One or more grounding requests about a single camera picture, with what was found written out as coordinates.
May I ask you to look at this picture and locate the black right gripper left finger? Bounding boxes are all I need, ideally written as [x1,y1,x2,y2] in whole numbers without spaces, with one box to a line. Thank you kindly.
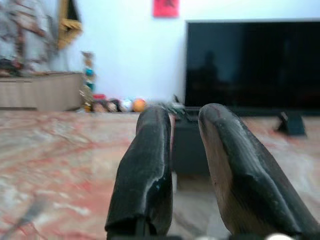
[104,106,174,237]

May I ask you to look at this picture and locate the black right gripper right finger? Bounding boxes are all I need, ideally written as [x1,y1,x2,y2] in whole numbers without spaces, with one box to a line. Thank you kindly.
[198,102,320,238]

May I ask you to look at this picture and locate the black low television cabinet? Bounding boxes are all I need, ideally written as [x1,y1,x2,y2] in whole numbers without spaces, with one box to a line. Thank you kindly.
[172,106,320,176]

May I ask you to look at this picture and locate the marble table with red edge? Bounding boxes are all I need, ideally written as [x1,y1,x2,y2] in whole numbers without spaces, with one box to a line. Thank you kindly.
[239,115,320,226]

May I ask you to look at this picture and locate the orange toy ball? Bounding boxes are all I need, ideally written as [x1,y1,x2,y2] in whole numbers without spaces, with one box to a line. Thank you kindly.
[131,97,147,113]

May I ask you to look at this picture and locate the white toy ball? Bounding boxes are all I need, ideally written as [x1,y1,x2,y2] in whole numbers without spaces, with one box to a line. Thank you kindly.
[121,98,134,113]

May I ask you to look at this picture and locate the small green ornament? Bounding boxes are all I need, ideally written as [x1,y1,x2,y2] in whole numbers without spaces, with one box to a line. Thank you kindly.
[161,94,187,119]

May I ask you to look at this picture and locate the doll head with dark hair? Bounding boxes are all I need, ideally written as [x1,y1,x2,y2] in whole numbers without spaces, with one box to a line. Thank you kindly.
[107,98,123,113]

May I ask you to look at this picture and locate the doll head with brown face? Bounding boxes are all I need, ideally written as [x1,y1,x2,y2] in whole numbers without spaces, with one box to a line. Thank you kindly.
[93,100,109,113]

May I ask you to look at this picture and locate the black flat screen television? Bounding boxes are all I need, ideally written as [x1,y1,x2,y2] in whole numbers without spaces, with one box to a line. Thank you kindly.
[184,19,320,137]

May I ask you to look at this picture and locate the light wooden sideboard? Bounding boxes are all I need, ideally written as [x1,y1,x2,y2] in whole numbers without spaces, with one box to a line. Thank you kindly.
[0,71,84,112]

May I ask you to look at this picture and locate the dried flower arrangement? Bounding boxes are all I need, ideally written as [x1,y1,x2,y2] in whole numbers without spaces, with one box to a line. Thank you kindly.
[0,0,60,77]

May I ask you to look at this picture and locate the yellow fan wall decoration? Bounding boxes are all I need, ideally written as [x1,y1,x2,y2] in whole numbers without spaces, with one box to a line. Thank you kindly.
[57,0,84,50]

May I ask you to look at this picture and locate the red wall poster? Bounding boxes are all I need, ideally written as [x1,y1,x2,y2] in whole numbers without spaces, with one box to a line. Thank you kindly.
[152,0,181,18]

